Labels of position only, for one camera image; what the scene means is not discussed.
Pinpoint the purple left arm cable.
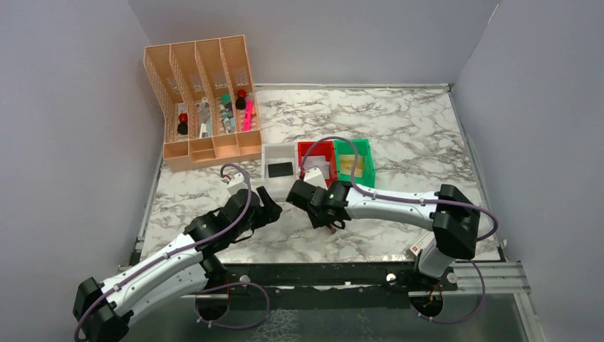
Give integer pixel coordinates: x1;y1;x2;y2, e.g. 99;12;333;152
73;163;254;342

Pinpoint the pink highlighter marker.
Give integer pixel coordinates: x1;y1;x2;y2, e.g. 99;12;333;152
242;99;254;131

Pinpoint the red black stamp slot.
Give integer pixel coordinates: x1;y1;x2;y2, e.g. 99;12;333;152
235;89;247;110
177;113;188;135

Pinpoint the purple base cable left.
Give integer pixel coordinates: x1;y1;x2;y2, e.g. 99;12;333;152
194;281;271;331

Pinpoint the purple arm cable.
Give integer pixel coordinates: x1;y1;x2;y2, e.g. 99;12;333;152
300;136;500;242
73;163;254;342

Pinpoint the black mounting rail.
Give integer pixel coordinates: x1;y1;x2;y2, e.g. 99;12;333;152
194;261;457;314

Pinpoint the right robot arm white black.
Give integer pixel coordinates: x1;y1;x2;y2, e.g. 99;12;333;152
286;180;480;290

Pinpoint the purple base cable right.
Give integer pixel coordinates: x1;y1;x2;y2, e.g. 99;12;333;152
408;261;487;326

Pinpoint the white plastic bin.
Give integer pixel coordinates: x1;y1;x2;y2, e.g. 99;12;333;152
261;142;298;202

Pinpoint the black card in white bin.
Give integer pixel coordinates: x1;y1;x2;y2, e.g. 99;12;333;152
267;162;293;178

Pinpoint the red black stamp right slot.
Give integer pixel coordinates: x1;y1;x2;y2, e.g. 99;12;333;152
235;89;247;110

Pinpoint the red black stamp left slot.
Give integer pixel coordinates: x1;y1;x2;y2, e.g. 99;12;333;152
177;113;188;135

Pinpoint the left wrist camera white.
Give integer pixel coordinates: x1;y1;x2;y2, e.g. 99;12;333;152
226;172;251;195

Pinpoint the green plastic bin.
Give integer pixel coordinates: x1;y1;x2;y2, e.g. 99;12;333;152
333;139;375;187

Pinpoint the white label with red mark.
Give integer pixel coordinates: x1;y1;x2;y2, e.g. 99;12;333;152
409;232;434;259

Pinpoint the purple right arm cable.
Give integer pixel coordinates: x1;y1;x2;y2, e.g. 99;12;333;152
300;136;500;242

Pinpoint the red plastic bin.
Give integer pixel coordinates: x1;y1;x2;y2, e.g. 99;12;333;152
297;141;338;187

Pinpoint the white card in red bin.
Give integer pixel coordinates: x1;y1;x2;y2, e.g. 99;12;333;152
303;155;330;180

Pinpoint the peach plastic desk organizer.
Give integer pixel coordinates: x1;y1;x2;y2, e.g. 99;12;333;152
143;35;263;172

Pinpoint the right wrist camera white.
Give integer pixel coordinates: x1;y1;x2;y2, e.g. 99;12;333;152
303;167;328;190

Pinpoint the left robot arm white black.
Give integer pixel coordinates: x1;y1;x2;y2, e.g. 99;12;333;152
73;187;282;341

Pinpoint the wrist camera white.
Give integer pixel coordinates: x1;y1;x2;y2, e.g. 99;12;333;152
303;167;328;190
226;172;251;195

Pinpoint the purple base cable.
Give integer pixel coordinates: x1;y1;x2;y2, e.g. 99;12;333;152
194;281;271;331
408;261;487;326

